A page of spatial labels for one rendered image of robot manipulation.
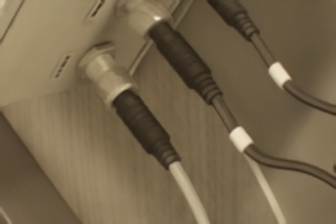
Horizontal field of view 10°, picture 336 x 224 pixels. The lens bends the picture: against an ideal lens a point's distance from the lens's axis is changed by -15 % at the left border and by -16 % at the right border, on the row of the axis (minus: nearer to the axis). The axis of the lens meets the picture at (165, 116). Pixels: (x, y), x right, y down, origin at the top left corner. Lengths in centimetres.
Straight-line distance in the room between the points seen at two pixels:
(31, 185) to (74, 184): 2
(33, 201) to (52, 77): 10
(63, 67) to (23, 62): 3
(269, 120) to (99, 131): 10
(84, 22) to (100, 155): 10
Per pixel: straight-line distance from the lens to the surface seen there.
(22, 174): 95
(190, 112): 88
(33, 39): 82
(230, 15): 80
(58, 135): 94
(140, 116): 85
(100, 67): 86
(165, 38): 83
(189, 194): 84
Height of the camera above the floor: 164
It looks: 9 degrees down
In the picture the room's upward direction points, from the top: 3 degrees counter-clockwise
